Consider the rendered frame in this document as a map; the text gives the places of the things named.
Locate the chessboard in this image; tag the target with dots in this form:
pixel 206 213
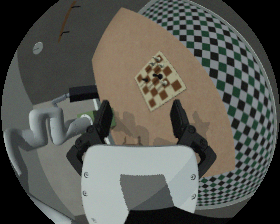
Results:
pixel 154 93

